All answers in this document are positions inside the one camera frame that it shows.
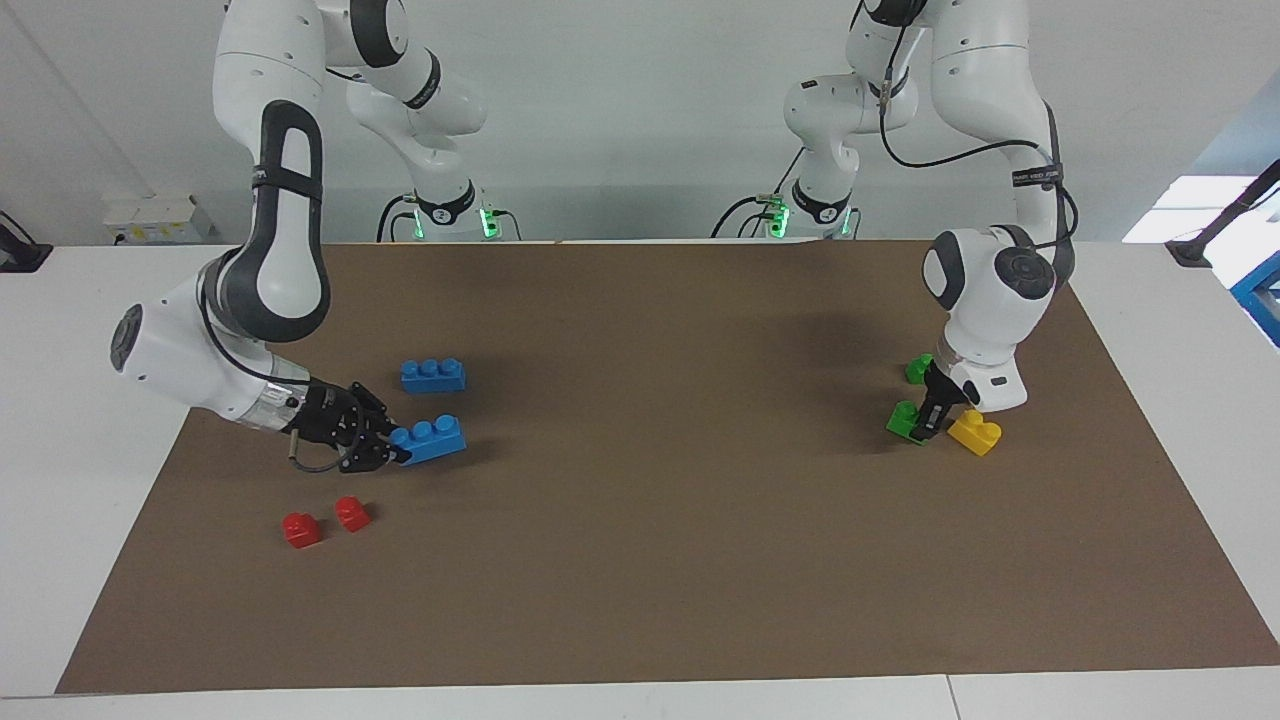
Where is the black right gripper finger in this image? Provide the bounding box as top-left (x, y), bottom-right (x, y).
top-left (347, 382), bottom-right (400, 437)
top-left (339, 444), bottom-right (414, 474)

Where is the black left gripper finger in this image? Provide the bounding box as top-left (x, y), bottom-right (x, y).
top-left (912, 397), bottom-right (952, 444)

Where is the blue three-stud block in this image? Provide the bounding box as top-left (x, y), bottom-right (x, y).
top-left (401, 357), bottom-right (467, 394)
top-left (390, 414), bottom-right (468, 467)

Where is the yellow two-stud block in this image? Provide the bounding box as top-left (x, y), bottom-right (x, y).
top-left (947, 409), bottom-right (1003, 458)

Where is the black slanted stand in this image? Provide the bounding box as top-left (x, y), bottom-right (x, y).
top-left (1165, 160), bottom-right (1280, 269)

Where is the brown paper table mat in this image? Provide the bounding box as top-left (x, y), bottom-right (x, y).
top-left (55, 238), bottom-right (1280, 694)

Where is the black stand foot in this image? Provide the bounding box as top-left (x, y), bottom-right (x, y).
top-left (0, 209), bottom-right (54, 274)

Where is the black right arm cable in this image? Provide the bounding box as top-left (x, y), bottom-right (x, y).
top-left (200, 285), bottom-right (352, 475)

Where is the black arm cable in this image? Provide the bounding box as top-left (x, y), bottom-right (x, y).
top-left (200, 285), bottom-right (352, 475)
top-left (878, 20), bottom-right (1080, 253)

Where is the black base cable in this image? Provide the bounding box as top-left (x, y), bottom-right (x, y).
top-left (711, 147), bottom-right (804, 240)
top-left (376, 192), bottom-right (417, 244)

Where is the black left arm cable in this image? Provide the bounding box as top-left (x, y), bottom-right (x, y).
top-left (878, 20), bottom-right (1080, 253)

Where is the white wall socket box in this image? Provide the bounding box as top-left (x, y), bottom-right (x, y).
top-left (103, 194), bottom-right (217, 247)

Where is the blue frame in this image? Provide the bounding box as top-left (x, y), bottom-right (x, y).
top-left (1229, 250), bottom-right (1280, 349)

